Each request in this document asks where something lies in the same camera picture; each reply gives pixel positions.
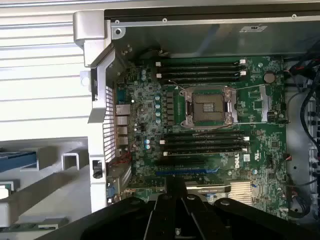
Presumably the blue expansion slot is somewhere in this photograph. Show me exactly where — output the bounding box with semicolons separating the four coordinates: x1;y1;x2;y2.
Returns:
155;167;221;177

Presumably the green RAM stick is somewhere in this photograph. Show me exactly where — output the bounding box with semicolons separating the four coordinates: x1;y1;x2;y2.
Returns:
0;217;70;232

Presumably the black graphics card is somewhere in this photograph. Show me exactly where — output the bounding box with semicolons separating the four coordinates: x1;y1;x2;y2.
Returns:
184;178;232;198

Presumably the green motherboard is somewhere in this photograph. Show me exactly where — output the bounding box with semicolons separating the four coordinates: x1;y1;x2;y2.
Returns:
114;56;291;221

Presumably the grey parts rack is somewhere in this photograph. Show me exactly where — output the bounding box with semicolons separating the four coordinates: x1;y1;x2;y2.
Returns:
0;136;91;240

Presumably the black open PC case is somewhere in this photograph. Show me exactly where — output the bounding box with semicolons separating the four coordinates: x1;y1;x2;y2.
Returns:
72;9;320;227

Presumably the coin cell battery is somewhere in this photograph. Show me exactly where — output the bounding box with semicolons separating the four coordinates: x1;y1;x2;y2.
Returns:
264;71;276;85

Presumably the CPU socket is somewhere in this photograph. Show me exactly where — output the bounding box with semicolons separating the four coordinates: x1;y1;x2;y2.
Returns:
179;86;238;130

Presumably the CPU chip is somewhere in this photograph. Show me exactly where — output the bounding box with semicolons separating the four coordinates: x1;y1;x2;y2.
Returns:
0;179;21;201

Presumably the silver chipset heatsink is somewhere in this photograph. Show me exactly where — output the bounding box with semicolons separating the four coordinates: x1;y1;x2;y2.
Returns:
228;181;253;206

